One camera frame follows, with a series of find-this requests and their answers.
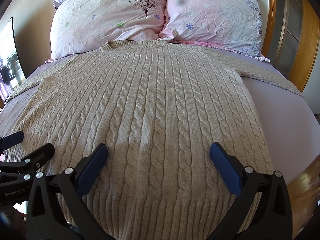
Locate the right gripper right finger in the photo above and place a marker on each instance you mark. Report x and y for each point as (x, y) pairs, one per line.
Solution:
(273, 216)

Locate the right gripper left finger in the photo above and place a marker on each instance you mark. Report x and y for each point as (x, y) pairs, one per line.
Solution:
(45, 218)

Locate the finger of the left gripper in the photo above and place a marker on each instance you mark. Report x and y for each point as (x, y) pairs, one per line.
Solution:
(28, 166)
(11, 140)

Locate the beige cable-knit sweater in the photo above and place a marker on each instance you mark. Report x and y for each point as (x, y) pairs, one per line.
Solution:
(158, 107)

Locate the window with bright view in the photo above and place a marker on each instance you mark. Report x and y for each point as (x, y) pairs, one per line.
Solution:
(12, 74)

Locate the pink pillow with tree print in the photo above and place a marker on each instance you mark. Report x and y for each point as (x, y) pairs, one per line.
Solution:
(79, 26)

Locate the wooden wardrobe with glass panels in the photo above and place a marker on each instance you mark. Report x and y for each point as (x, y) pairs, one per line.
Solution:
(294, 44)

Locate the pink pillow with star flowers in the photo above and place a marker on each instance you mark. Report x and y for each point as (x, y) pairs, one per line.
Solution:
(231, 25)

